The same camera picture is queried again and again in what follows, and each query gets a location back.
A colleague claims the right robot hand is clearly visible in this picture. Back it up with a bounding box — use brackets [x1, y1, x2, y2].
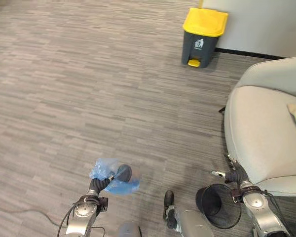
[211, 154, 249, 185]

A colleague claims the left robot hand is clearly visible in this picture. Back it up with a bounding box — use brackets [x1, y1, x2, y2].
[88, 174, 115, 198]

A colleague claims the blue plastic garbage bag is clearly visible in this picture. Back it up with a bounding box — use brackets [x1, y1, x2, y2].
[89, 158, 141, 196]

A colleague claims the small black mesh bin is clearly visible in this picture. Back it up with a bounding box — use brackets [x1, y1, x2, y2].
[195, 183, 242, 230]

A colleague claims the grey trash can yellow lid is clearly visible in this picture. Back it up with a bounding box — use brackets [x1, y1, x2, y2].
[181, 7, 229, 69]

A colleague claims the light grey armchair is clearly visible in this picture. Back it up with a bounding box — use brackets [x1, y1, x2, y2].
[218, 55, 296, 198]

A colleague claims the black cable on floor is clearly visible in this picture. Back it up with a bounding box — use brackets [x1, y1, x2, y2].
[0, 200, 65, 227]

